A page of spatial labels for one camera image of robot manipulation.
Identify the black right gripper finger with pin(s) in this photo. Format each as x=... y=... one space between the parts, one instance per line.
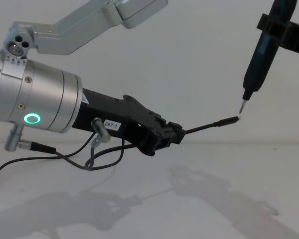
x=296 y=37

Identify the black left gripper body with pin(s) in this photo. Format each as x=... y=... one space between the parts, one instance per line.
x=99 y=109

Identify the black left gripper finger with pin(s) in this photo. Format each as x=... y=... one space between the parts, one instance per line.
x=152 y=117
x=149 y=139

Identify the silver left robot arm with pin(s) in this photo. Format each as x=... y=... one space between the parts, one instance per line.
x=40 y=94

